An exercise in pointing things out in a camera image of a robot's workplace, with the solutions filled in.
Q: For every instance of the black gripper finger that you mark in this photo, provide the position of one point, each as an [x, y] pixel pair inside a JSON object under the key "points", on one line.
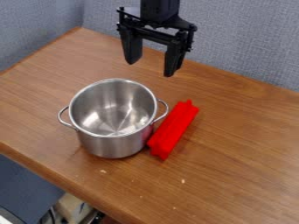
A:
{"points": [[133, 44], [174, 57]]}

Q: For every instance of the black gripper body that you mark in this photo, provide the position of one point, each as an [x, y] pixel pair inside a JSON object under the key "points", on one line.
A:
{"points": [[161, 14]]}

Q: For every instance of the metal pot with handles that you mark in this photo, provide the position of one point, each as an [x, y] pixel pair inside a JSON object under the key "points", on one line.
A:
{"points": [[113, 114]]}

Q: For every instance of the red block object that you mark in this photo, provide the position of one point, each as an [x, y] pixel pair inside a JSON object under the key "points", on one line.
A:
{"points": [[170, 131]]}

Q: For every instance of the beige box under table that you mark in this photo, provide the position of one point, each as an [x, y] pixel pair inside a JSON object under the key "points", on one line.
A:
{"points": [[73, 209]]}

